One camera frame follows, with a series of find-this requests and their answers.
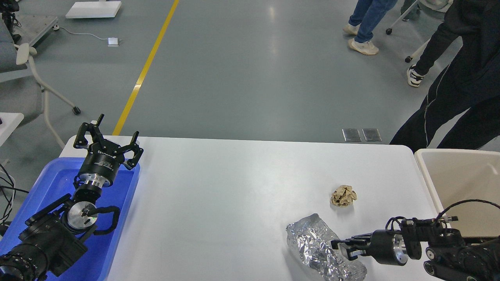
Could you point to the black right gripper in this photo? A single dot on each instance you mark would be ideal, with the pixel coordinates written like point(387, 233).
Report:
point(385, 247)

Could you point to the white flat board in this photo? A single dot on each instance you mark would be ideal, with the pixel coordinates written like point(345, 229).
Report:
point(94, 9)

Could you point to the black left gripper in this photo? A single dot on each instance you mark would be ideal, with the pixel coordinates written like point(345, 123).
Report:
point(100, 162)

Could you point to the silver foil bag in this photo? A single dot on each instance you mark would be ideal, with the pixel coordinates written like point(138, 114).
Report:
point(309, 240)

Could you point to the grey office chair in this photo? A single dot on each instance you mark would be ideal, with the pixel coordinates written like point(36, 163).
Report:
point(22, 89)

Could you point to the white side table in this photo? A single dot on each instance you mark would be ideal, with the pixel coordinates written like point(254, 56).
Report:
point(10, 121)

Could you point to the grey metal platform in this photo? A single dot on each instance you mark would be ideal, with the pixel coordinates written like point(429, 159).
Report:
point(35, 27)

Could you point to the person in black tracksuit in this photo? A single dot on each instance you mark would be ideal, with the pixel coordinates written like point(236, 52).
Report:
point(468, 86)

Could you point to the white power adapter with cable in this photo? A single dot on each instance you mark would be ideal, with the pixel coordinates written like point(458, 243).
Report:
point(110, 41)

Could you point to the metal floor plate left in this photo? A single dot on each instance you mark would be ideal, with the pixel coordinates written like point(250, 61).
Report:
point(351, 135)

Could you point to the blue plastic tray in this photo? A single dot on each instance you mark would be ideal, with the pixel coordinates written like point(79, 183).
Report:
point(56, 180)

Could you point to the metal floor plate right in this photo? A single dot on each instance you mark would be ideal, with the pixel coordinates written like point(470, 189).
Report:
point(371, 134)

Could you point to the beige plastic bin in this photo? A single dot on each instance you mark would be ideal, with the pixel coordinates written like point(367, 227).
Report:
point(453, 175)

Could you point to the crumpled brown paper ball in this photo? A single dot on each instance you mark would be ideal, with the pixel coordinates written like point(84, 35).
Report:
point(343, 196)

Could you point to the metal floor plate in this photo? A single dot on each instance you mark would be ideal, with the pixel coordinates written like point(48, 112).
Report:
point(371, 134)
point(351, 135)

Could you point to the person in blue jeans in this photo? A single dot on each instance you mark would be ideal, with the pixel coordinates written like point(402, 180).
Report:
point(366, 16)

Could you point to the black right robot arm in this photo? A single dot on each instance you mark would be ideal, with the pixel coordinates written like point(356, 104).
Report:
point(450, 256)

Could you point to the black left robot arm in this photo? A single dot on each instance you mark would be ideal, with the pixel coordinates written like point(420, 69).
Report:
point(53, 240)

